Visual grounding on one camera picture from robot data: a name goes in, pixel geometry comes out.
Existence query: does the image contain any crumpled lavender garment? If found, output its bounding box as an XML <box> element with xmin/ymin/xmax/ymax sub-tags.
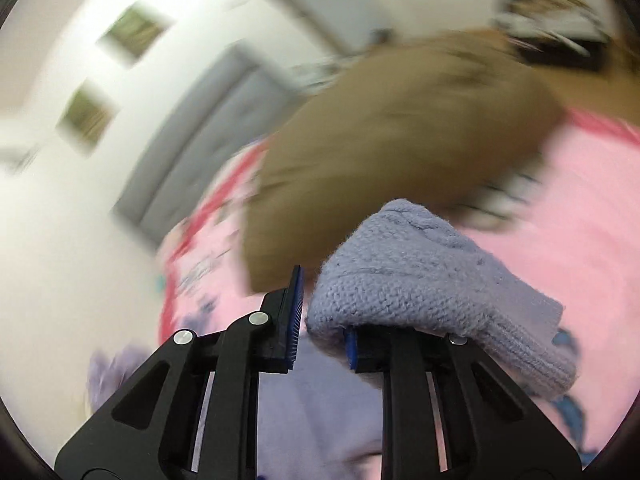
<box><xmin>87</xmin><ymin>345</ymin><xmax>168</xmax><ymax>411</ymax></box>

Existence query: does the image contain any framed wall picture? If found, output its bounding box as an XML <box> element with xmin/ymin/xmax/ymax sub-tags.
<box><xmin>97</xmin><ymin>2</ymin><xmax>173</xmax><ymax>63</ymax></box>
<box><xmin>57</xmin><ymin>80</ymin><xmax>121</xmax><ymax>153</ymax></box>

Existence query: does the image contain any pink printed blanket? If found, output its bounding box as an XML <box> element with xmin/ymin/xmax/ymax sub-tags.
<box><xmin>157</xmin><ymin>110</ymin><xmax>640</xmax><ymax>466</ymax></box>

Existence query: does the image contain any grey door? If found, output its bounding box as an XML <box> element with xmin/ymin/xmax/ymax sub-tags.
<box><xmin>112</xmin><ymin>42</ymin><xmax>311</xmax><ymax>251</ymax></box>

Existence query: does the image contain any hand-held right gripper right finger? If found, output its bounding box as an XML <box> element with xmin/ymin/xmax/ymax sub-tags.
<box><xmin>345</xmin><ymin>327</ymin><xmax>583</xmax><ymax>480</ymax></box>

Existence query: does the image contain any brown pillow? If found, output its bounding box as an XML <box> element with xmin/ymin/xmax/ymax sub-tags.
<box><xmin>242</xmin><ymin>27</ymin><xmax>566</xmax><ymax>293</ymax></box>

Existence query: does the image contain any black and white patterned bag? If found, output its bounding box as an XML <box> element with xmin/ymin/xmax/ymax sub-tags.
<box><xmin>492</xmin><ymin>0</ymin><xmax>613</xmax><ymax>71</ymax></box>

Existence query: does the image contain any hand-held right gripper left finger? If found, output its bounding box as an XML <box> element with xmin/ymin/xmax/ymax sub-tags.
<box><xmin>54</xmin><ymin>265</ymin><xmax>306</xmax><ymax>480</ymax></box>

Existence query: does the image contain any lavender knit sweater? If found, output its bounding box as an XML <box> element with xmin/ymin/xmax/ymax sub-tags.
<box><xmin>257</xmin><ymin>199</ymin><xmax>578</xmax><ymax>480</ymax></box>

